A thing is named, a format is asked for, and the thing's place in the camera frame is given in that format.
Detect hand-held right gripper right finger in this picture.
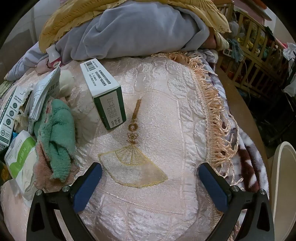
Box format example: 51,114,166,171
198,162,275,241

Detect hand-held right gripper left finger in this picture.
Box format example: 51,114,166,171
26,162,103,241

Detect green pink towel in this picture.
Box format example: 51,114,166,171
34,97,80,193

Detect white trash bin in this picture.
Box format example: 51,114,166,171
269,141,296,241

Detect white green tissue pack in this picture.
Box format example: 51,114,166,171
4,130,38,201

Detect large white printed packet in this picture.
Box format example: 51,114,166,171
24,67,61,121

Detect white round ball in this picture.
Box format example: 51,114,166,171
59,70,75,96

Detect green white carton box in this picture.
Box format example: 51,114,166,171
80,58,127,131

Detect printed fleece blanket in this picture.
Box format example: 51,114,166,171
185,50,266,193

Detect pink fringed bed cover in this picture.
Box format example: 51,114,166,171
0,52,238,241

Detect tall white green box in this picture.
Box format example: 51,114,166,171
0,86,31,146

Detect wooden crib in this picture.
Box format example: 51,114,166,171
217,3,289,98

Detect pink rolled cloth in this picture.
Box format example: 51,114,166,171
35,59,52,73

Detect white bottle pink label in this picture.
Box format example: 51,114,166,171
46,44,62,68

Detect grey blue blanket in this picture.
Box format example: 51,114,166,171
5,0,210,80

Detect yellow frilled pillow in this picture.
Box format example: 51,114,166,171
39,0,232,52

